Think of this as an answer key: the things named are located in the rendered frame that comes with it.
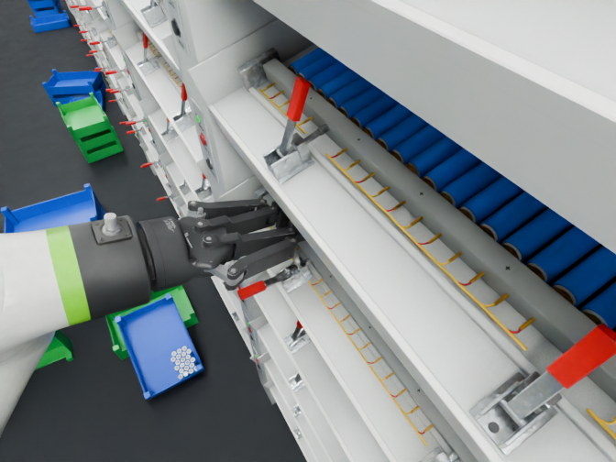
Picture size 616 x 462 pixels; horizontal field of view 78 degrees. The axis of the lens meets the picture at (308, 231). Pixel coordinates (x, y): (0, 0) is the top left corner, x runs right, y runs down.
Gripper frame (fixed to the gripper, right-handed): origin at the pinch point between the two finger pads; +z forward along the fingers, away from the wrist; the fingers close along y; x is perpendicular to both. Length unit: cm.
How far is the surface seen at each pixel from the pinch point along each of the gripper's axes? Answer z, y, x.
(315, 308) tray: -1.8, -8.5, 7.5
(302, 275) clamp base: -1.7, -4.0, 5.9
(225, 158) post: -5.9, 12.9, -2.3
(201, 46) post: -10.1, 12.9, -16.8
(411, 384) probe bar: -0.2, -22.7, 3.7
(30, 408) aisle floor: -48, 55, 118
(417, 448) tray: -1.7, -27.3, 7.4
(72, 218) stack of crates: -22, 102, 77
